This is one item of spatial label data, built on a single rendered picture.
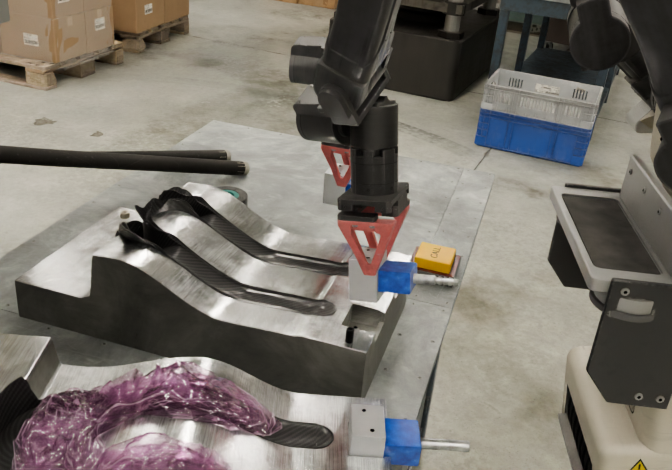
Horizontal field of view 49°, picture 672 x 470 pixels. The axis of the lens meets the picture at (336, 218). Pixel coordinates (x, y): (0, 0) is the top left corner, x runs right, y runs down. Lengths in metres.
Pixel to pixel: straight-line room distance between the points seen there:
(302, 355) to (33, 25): 4.06
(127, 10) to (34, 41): 0.94
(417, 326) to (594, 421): 0.28
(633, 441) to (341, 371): 0.37
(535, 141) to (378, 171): 3.37
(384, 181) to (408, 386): 0.29
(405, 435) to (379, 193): 0.27
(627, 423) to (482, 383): 1.36
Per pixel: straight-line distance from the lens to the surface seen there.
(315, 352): 0.92
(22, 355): 0.88
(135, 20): 5.57
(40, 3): 4.77
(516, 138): 4.22
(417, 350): 1.07
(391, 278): 0.90
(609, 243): 0.92
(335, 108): 0.81
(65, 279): 1.10
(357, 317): 0.99
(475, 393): 2.33
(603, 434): 1.02
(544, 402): 2.37
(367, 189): 0.87
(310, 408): 0.87
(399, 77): 5.06
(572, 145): 4.19
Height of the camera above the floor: 1.42
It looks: 26 degrees down
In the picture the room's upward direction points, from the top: 5 degrees clockwise
